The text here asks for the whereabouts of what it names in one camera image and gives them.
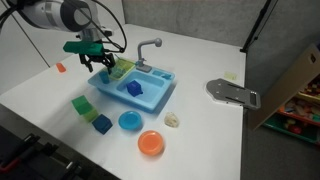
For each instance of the small blue cup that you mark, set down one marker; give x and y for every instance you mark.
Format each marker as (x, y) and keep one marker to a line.
(104, 77)

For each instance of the toy storage shelf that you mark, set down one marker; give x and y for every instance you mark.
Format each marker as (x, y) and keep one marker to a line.
(293, 100)

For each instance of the light blue toy sink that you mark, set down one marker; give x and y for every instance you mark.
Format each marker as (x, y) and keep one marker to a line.
(153, 96)

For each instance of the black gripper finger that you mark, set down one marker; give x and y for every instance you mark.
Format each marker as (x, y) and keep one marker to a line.
(111, 66)
(86, 63)

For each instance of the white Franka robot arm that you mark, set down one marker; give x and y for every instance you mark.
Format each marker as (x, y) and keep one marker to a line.
(56, 15)

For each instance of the grey toy faucet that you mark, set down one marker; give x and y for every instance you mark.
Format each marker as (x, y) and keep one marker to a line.
(143, 53)

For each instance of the light green cube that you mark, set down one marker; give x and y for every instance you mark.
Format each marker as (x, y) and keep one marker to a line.
(91, 115)

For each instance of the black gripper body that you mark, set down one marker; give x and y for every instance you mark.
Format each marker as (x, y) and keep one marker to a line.
(96, 58)

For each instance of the yellow-green dish rack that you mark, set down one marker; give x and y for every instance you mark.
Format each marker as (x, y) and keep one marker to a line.
(125, 68)

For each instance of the grey metal mounting plate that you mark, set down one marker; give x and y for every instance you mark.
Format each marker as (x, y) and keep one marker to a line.
(233, 94)

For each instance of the small orange cup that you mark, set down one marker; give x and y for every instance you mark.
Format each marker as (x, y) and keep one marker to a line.
(60, 67)

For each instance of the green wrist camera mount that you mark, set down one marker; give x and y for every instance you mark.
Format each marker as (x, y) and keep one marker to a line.
(83, 47)

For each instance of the dark blue toy mug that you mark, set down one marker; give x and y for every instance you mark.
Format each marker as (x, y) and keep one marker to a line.
(134, 88)

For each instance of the blue saucer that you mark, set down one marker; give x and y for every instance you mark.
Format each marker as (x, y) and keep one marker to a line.
(130, 120)

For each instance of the dark blue cube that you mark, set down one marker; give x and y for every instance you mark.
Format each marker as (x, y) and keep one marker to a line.
(102, 124)

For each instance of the yellow sticky note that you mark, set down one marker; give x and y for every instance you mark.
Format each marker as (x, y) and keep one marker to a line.
(230, 76)

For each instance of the orange plate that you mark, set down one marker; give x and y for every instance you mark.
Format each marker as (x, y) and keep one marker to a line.
(150, 142)

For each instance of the black vertical pole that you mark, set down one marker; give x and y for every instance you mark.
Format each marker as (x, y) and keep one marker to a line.
(255, 26)

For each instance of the beige crumpled object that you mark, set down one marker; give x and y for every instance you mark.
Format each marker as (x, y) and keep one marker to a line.
(171, 120)

